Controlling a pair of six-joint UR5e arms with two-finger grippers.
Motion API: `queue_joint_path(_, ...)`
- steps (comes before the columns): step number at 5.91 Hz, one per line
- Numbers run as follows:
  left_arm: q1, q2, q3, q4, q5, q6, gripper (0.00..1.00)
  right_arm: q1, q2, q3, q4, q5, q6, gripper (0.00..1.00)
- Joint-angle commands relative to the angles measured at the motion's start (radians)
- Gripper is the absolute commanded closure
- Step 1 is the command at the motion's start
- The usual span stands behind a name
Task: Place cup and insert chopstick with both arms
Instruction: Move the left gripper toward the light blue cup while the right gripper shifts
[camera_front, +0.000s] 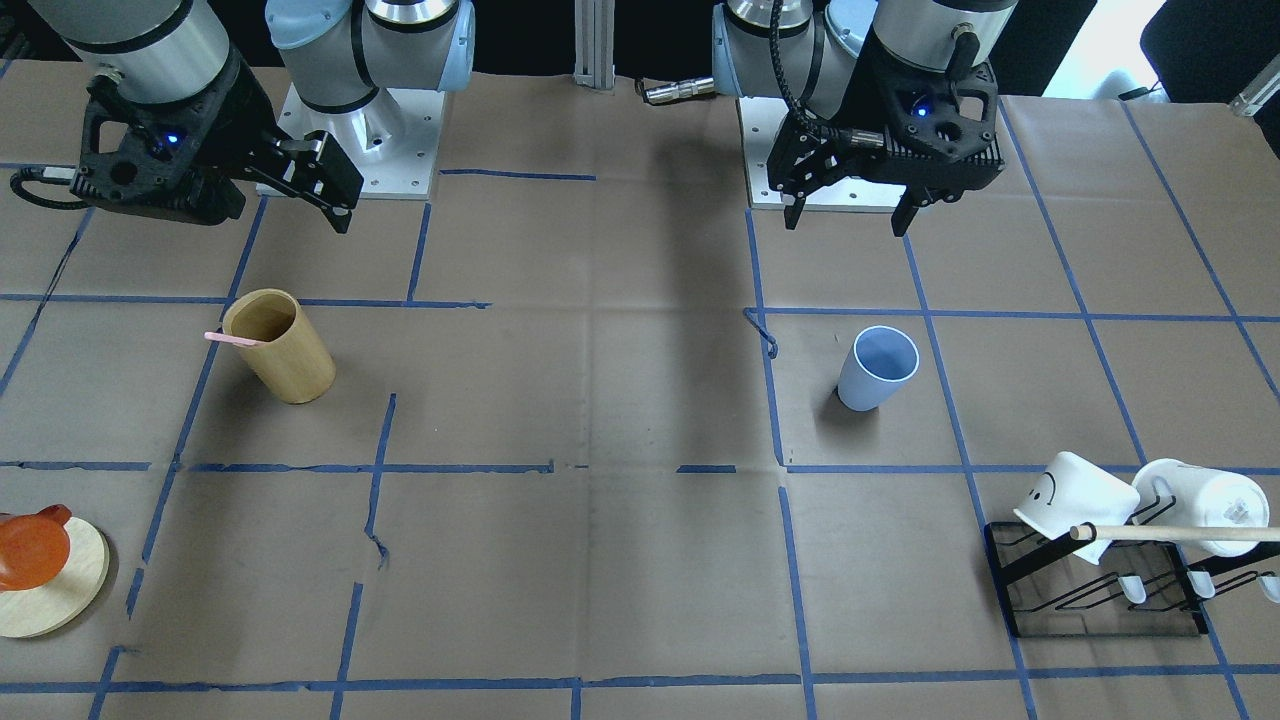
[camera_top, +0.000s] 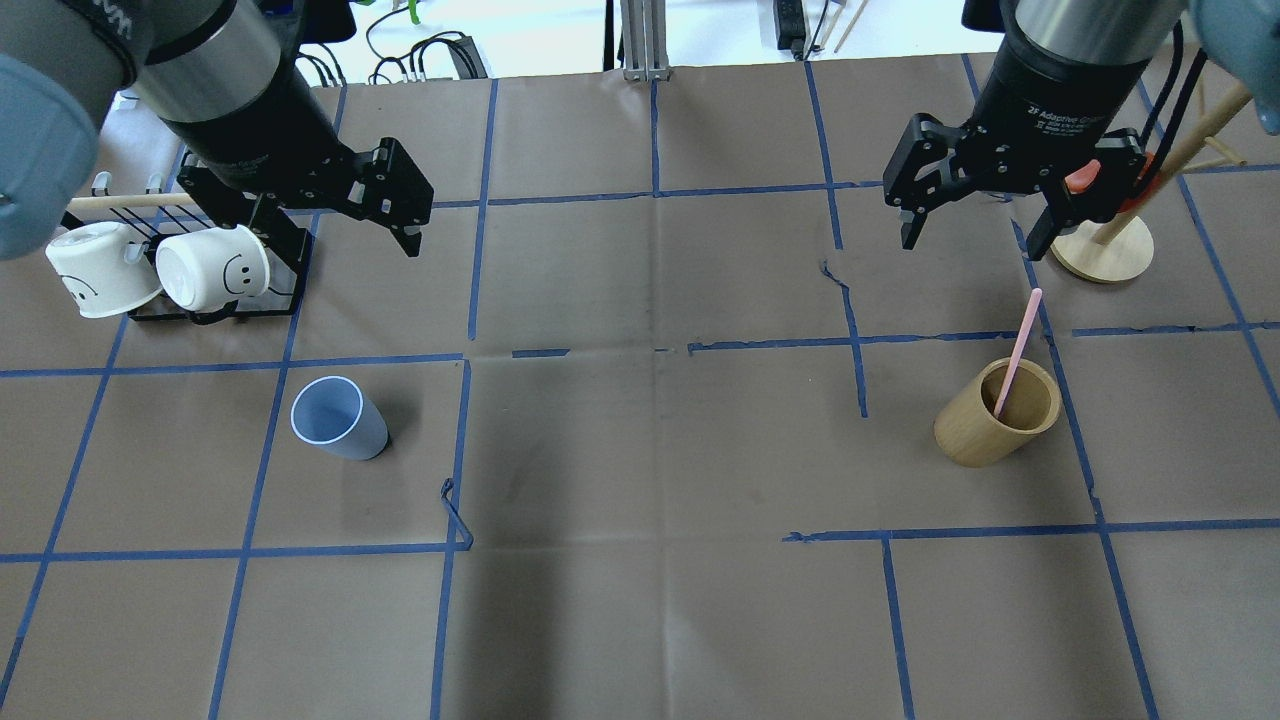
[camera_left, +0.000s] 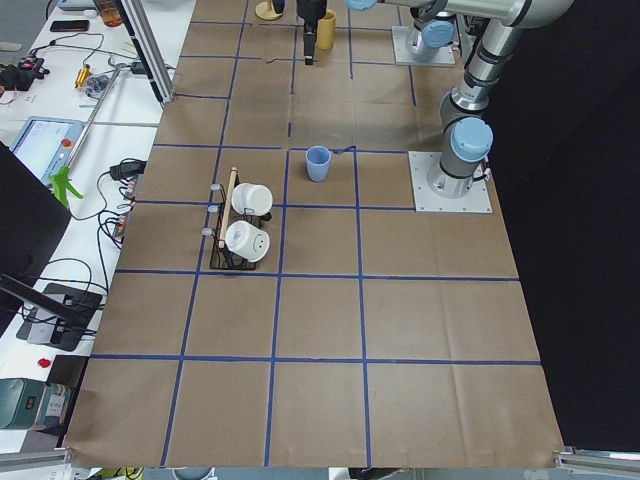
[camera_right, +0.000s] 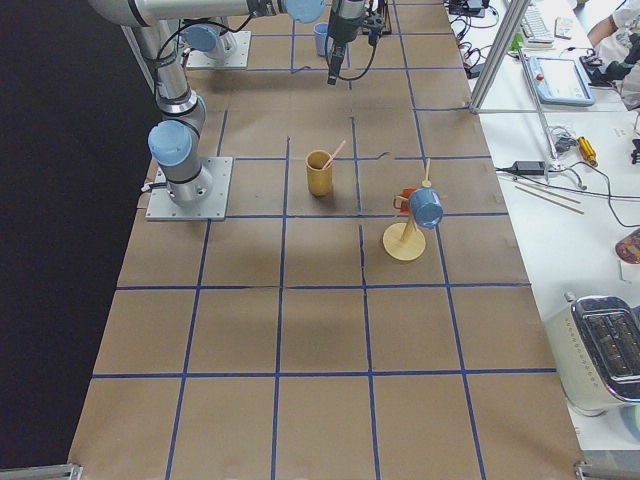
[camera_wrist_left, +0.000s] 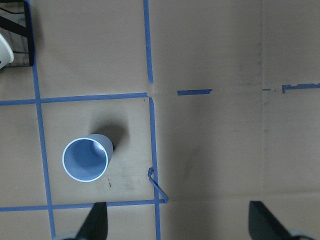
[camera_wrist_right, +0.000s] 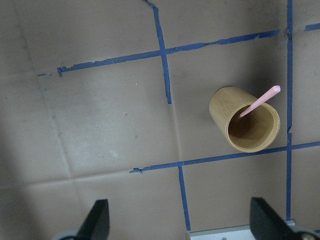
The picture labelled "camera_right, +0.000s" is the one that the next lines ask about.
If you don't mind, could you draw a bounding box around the yellow handled tool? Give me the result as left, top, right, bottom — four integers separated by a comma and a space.
577, 136, 598, 167

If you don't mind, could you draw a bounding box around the blue hanging mug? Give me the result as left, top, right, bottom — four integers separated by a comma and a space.
408, 187, 444, 229

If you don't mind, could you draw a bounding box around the bamboo chopstick holder cup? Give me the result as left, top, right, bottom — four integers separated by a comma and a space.
305, 150, 332, 197

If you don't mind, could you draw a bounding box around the light blue plastic cup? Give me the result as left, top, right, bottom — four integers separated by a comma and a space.
313, 22, 332, 57

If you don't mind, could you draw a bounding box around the wooden chopstick on desk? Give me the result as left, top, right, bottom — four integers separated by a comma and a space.
514, 186, 584, 215
514, 184, 581, 205

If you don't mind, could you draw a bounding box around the wooden mug tree stand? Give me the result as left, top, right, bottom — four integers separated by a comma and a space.
382, 158, 434, 263

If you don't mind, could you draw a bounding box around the orange hanging mug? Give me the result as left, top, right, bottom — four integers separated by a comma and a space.
393, 187, 416, 214

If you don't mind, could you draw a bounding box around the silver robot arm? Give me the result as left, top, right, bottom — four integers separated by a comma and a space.
91, 1, 365, 219
181, 23, 237, 60

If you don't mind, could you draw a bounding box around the black power adapter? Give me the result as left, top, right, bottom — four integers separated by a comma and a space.
513, 161, 546, 176

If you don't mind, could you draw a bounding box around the silver toaster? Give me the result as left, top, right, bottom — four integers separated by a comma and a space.
544, 295, 639, 416

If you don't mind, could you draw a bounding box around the teach pendant tablet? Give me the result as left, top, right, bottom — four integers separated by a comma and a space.
526, 56, 595, 107

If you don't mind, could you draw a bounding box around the white keyboard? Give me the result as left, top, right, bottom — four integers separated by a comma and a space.
520, 5, 554, 45

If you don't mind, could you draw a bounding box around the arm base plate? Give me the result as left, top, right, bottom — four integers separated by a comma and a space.
145, 157, 234, 221
184, 25, 251, 70

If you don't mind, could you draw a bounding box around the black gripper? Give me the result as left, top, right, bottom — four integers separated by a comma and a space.
326, 0, 361, 84

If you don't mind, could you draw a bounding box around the aluminium frame post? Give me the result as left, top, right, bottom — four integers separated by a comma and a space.
468, 0, 529, 114

